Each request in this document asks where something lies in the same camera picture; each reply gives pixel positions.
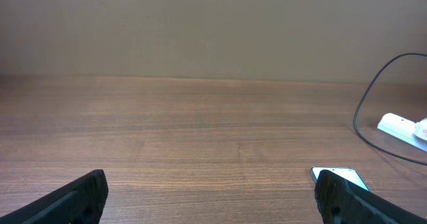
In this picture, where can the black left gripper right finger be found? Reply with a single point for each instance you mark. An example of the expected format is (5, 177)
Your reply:
(340, 201)

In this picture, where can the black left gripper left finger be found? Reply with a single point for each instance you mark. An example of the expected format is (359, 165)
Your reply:
(80, 201)

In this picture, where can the blue Galaxy smartphone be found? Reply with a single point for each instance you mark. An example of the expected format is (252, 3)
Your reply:
(348, 173)

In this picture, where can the white power strip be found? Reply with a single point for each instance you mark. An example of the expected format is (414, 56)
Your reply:
(402, 129)

